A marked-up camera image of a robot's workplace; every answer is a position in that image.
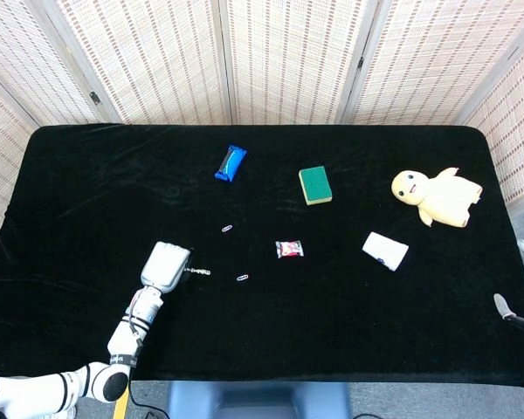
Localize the woven folding screen panel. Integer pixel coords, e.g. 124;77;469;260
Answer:
0;65;38;237
0;0;123;127
217;0;381;126
47;0;237;126
458;30;524;215
338;0;524;127

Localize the red candy packet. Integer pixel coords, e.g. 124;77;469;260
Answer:
274;239;306;259

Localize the yellow plush toy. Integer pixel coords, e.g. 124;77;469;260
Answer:
390;166;484;228

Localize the green and yellow sponge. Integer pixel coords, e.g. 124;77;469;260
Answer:
298;165;334;207

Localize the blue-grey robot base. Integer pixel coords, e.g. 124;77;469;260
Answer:
164;381;353;419

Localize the blue snack packet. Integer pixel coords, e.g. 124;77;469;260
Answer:
213;144;248;183

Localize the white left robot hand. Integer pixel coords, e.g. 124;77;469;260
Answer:
139;241;196;294

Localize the black velvet tablecloth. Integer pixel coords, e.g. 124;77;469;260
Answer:
0;124;524;390

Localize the yellow floor tape strip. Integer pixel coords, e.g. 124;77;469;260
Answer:
113;388;131;419

